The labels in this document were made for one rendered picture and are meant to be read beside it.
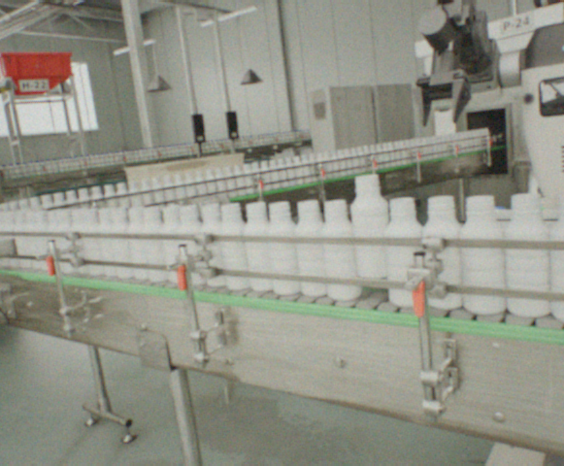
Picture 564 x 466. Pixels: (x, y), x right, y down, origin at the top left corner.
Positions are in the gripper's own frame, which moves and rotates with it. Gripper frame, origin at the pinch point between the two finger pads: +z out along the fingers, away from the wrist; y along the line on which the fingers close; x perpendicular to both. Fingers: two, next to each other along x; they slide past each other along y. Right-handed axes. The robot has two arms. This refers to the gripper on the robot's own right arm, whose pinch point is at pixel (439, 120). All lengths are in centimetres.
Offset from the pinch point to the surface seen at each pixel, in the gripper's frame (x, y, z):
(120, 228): -25, -63, 31
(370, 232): -24.9, 0.3, 30.6
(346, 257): -23.0, -4.4, 34.4
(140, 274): -21, -58, 40
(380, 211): -25.3, 1.7, 27.2
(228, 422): 99, -124, 94
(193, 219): -25, -40, 29
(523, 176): 322, -48, -105
